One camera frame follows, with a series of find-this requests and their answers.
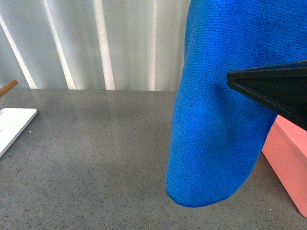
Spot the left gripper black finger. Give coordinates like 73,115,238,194
227,60,307,130

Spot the pink plastic tray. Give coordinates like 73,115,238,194
262,116,307,217

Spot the white rack with wooden bars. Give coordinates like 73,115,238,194
0,80,38,158

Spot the white pleated curtain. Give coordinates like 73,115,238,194
0,0,189,91

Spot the blue microfiber cloth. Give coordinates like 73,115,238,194
165,0,307,207

